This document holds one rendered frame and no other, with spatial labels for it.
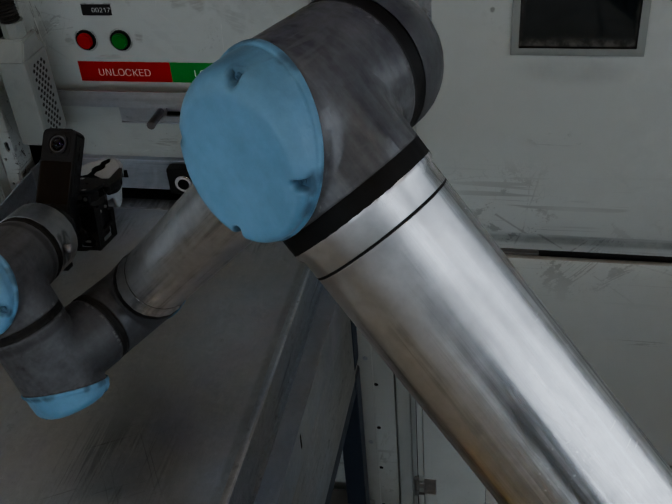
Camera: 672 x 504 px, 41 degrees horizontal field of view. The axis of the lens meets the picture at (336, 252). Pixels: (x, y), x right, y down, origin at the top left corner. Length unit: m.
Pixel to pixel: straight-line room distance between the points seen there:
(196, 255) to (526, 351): 0.45
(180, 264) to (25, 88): 0.61
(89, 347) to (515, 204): 0.70
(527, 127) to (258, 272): 0.46
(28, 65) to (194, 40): 0.26
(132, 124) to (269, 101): 1.06
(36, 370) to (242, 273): 0.46
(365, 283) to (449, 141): 0.83
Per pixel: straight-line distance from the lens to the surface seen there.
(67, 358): 1.05
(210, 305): 1.35
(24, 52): 1.48
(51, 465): 1.19
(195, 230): 0.91
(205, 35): 1.46
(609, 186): 1.42
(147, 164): 1.60
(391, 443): 1.86
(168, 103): 1.49
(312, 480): 1.36
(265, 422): 1.11
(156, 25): 1.48
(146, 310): 1.07
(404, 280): 0.56
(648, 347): 1.62
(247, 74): 0.54
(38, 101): 1.51
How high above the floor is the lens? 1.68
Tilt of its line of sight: 36 degrees down
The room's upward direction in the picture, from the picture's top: 5 degrees counter-clockwise
